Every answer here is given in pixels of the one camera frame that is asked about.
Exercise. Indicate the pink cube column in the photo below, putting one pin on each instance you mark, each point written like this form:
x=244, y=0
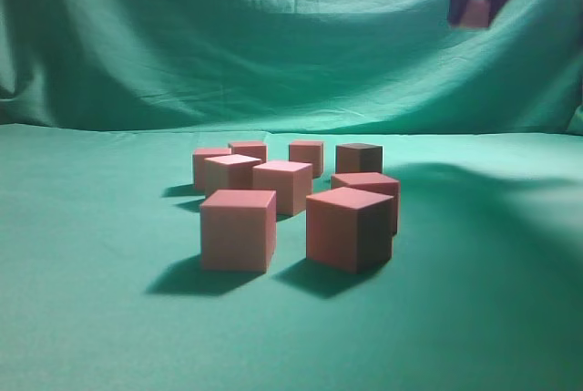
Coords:
x=251, y=148
x=238, y=230
x=229, y=172
x=292, y=182
x=373, y=182
x=358, y=157
x=198, y=169
x=308, y=151
x=476, y=15

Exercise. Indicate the pink cube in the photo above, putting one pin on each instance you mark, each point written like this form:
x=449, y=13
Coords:
x=349, y=229

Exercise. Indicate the green cloth backdrop and cover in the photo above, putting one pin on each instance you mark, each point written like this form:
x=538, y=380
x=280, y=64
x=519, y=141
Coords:
x=103, y=102

